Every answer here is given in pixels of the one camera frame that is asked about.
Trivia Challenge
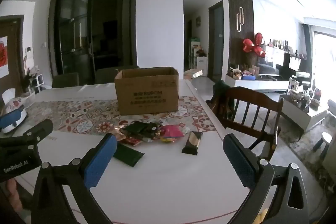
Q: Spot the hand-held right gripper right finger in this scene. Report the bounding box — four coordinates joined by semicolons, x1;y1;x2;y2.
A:
223;133;311;224

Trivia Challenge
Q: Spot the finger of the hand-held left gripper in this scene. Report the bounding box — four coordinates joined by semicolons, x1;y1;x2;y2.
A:
16;119;54;146

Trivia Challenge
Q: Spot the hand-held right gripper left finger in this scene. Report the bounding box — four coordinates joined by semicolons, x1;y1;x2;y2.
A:
30;133;118;224

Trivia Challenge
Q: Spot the dark green snack packet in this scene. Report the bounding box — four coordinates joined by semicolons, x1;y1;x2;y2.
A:
113;143;146;167

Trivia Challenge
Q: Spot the brown gold snack packet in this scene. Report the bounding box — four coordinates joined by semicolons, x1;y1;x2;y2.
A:
113;127;128;142

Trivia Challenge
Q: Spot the red snack packet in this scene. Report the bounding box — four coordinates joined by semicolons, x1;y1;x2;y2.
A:
125;135;143;147

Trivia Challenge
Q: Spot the green and yellow snack packet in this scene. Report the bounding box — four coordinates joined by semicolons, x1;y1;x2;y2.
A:
122;121;147;135

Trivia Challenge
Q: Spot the black and gold snack packet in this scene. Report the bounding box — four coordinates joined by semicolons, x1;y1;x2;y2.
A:
182;131;204;156

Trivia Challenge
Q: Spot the black striped snack packet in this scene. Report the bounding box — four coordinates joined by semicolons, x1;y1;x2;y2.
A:
143;122;164;139

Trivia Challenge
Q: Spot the pink snack packet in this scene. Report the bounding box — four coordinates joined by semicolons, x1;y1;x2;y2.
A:
160;124;185;143

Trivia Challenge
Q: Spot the brown cardboard box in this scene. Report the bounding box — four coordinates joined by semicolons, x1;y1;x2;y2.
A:
114;67;180;116

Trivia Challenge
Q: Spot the white and blue appliance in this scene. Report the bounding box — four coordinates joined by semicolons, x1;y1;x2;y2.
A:
0;106;28;134

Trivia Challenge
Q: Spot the floral tissue box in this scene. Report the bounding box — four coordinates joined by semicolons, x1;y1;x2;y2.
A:
1;89;29;115

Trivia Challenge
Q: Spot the patterned table runner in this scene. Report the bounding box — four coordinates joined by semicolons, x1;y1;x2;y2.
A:
25;95;217;135

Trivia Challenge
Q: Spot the white cube shelf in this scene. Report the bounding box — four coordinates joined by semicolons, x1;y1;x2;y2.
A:
31;73;53;93

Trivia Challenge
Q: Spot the small dark upholstered chair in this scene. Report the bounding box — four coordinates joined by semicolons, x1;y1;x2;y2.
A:
52;72;80;88

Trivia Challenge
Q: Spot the dried flower bunch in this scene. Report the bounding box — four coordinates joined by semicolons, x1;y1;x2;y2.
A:
22;65;40;94

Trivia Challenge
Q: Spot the dark wooden chair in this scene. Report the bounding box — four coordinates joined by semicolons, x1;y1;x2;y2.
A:
206;86;284;161

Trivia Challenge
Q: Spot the dark green cloth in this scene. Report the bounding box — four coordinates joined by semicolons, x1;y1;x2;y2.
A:
212;80;235;119

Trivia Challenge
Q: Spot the white television cabinet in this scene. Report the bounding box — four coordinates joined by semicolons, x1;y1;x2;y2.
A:
226;74;290;93

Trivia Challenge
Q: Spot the white coffee table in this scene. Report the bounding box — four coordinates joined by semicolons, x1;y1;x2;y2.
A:
280;94;328;142

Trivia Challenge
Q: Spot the wide dark upholstered chair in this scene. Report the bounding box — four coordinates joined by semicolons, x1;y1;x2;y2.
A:
94;65;139;84

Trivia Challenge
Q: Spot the round stool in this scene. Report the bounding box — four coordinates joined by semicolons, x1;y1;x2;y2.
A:
312;132;333;161

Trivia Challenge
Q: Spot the flat screen television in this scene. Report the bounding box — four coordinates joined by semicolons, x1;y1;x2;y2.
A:
259;52;292;80

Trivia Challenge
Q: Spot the flat cardboard carton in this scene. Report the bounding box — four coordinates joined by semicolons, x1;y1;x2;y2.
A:
184;69;204;80

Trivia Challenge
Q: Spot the stack of white boxes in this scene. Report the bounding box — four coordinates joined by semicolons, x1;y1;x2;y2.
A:
189;38;208;71

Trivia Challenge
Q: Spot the dark sliding glass door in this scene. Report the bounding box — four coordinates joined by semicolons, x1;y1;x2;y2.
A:
50;0;138;77

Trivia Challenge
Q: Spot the white shopping bag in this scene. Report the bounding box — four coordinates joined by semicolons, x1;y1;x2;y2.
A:
289;55;301;71

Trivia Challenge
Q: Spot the red bow balloon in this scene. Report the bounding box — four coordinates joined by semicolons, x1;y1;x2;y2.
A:
242;32;266;58

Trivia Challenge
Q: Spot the row of shelf ornaments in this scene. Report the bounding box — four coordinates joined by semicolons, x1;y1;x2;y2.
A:
266;39;307;59

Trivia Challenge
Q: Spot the dark room door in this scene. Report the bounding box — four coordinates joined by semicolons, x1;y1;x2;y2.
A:
208;0;224;81

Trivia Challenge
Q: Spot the grey curtain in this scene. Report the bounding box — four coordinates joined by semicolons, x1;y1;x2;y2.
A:
302;25;314;75

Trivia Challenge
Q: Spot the red and white wall poster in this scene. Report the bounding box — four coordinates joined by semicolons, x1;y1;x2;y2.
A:
0;36;9;77

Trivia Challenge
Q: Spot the looped wall lamp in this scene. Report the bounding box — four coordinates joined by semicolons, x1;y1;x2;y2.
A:
235;7;246;33

